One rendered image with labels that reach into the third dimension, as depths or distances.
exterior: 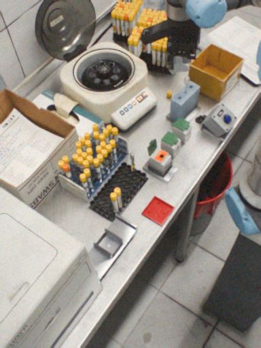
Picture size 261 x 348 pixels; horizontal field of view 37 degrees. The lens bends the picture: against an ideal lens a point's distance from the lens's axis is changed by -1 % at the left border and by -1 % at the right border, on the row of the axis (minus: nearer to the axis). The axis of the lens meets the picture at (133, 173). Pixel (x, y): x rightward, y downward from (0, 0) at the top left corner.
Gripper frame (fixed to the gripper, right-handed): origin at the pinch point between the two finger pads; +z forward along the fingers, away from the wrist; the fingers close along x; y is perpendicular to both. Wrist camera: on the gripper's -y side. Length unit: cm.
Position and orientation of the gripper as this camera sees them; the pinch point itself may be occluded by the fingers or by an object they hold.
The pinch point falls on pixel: (171, 71)
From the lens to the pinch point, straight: 119.9
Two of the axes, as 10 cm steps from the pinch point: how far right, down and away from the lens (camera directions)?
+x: 2.5, -8.3, 5.0
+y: 9.7, 1.7, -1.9
